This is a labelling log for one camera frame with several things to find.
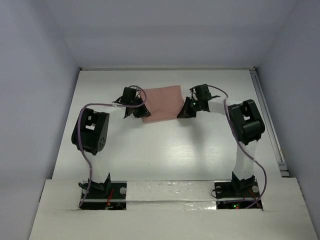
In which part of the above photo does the pink printed t-shirt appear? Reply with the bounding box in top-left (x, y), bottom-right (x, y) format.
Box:
top-left (142, 85), bottom-right (184, 124)

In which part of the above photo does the aluminium table rail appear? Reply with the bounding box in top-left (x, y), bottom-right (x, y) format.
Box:
top-left (249, 69), bottom-right (291, 178)
top-left (80, 66), bottom-right (256, 71)

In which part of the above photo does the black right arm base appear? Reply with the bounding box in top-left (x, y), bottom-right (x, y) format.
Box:
top-left (210, 181), bottom-right (263, 210)

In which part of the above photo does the aluminium back table rail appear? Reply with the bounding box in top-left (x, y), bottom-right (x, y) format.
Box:
top-left (80, 66), bottom-right (256, 71)

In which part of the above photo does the aluminium right table rail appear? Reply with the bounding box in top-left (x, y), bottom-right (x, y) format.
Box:
top-left (249, 69), bottom-right (291, 178)

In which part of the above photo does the white foam front board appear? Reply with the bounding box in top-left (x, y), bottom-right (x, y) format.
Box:
top-left (30, 178), bottom-right (317, 240)

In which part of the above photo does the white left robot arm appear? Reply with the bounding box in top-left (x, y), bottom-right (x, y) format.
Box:
top-left (71, 85), bottom-right (151, 198)

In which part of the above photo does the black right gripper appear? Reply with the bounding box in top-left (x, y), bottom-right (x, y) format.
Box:
top-left (178, 96), bottom-right (203, 119)

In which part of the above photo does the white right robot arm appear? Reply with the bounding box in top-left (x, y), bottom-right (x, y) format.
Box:
top-left (177, 84), bottom-right (266, 196)

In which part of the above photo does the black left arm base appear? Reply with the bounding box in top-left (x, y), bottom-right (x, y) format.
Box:
top-left (78, 179), bottom-right (127, 211)

